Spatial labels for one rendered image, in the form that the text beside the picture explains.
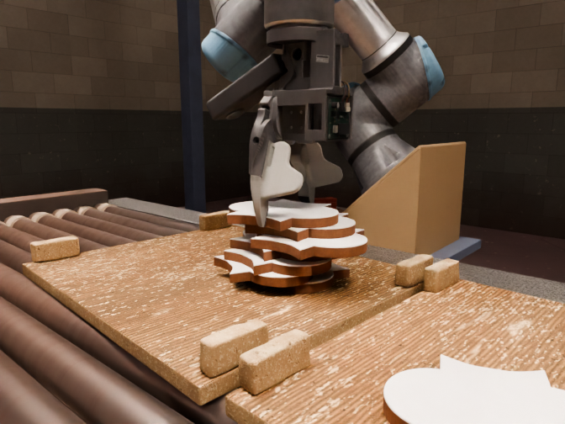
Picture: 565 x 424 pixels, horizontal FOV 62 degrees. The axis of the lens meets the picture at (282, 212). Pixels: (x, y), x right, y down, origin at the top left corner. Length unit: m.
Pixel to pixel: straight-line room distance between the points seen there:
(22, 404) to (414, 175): 0.66
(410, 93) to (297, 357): 0.72
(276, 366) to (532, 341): 0.23
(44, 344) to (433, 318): 0.36
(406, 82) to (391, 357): 0.68
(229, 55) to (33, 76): 4.86
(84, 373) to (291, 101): 0.32
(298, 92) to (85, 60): 5.24
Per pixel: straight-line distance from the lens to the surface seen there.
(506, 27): 5.39
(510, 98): 5.29
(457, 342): 0.44
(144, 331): 0.45
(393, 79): 0.98
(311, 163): 0.57
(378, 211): 0.89
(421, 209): 0.87
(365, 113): 0.99
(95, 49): 5.77
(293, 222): 0.51
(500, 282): 0.68
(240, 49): 0.63
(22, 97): 5.39
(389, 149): 0.96
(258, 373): 0.34
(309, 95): 0.49
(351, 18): 0.98
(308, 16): 0.51
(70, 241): 0.70
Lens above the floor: 1.12
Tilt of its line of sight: 11 degrees down
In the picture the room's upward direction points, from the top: straight up
